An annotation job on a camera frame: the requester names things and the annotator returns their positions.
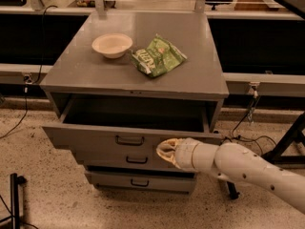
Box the black stand left corner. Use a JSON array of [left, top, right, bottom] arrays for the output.
[[0, 173, 39, 229]]

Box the white bowl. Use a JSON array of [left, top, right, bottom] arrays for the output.
[[91, 33, 132, 59]]

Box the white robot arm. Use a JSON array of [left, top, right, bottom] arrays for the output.
[[156, 138, 305, 213]]

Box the grey bottom drawer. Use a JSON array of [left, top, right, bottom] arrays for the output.
[[85, 166, 196, 194]]

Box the grey middle drawer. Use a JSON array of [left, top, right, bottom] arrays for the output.
[[73, 151, 180, 172]]

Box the grey drawer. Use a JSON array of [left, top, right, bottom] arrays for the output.
[[85, 166, 196, 194], [73, 151, 180, 172], [43, 95, 220, 159]]

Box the green chip bag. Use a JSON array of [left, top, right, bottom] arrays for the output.
[[131, 34, 188, 78]]

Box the black table frame right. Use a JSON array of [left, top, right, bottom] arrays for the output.
[[262, 113, 305, 166]]

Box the black cable left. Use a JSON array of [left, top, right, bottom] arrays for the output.
[[0, 5, 59, 140]]

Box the grey top drawer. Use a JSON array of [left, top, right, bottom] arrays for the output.
[[43, 95, 220, 159]]

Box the black floor cables right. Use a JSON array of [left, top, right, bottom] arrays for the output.
[[222, 110, 278, 157]]

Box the grey metal drawer cabinet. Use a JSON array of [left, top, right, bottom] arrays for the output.
[[39, 10, 230, 196]]

